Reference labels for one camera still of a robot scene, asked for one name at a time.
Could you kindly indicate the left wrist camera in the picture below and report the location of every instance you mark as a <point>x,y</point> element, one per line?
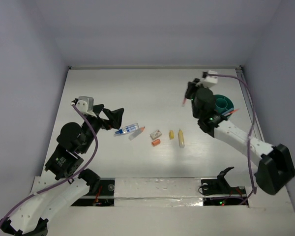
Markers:
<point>85,105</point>

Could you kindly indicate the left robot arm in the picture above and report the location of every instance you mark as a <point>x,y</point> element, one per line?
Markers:
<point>33,215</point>

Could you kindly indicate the yellow highlighter cap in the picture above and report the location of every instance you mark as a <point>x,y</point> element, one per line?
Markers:
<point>171,134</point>

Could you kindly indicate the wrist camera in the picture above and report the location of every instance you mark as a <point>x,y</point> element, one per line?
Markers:
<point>209,78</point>
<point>85,105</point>

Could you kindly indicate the clear spray bottle blue cap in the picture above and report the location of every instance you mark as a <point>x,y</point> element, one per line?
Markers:
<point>127,129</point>

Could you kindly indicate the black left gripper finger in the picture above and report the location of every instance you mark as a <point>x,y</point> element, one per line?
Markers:
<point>97,109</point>
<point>114,118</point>

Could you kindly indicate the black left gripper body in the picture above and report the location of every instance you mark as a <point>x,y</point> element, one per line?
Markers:
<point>101,115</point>

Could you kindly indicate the white eraser box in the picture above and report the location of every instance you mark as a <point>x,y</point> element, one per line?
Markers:
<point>156,134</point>

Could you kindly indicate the clear uncapped yellow highlighter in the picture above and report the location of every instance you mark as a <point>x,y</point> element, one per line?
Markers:
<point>181,139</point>

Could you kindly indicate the pink orange thin pen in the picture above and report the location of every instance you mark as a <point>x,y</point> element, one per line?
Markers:
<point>231,112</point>

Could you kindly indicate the teal round pen holder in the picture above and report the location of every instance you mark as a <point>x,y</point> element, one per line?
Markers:
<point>223,105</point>

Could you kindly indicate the clear orange highlighter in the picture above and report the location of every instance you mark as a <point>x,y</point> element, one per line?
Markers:
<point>136,133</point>

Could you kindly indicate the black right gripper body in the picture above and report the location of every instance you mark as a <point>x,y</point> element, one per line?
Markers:
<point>192,94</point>

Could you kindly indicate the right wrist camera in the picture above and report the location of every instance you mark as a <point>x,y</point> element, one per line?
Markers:
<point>209,78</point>

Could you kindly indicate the orange highlighter cap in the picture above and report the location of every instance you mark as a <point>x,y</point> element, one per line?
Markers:
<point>156,142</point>

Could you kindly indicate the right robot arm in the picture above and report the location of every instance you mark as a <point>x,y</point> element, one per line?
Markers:
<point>274,163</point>

